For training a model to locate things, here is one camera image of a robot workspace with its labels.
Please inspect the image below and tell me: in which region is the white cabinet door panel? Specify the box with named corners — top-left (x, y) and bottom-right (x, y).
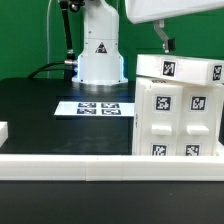
top-left (144, 84), bottom-right (183, 156)

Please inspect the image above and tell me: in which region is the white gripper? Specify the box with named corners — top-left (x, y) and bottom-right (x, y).
top-left (125, 0), bottom-right (224, 53)

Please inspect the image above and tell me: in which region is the black cable bundle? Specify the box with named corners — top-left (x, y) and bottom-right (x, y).
top-left (27, 61), bottom-right (74, 80)

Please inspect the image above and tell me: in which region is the white marker base sheet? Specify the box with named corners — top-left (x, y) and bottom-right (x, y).
top-left (54, 101), bottom-right (134, 117)

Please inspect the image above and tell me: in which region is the white U-shaped fence frame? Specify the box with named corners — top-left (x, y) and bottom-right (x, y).
top-left (0, 121), bottom-right (224, 182)

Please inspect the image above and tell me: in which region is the white cabinet body box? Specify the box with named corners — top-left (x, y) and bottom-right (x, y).
top-left (132, 78), bottom-right (224, 156)

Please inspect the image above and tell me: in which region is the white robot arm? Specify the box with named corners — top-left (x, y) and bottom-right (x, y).
top-left (74, 0), bottom-right (224, 85)

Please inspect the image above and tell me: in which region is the white cabinet top block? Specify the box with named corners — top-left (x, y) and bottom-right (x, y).
top-left (136, 54), bottom-right (224, 86)

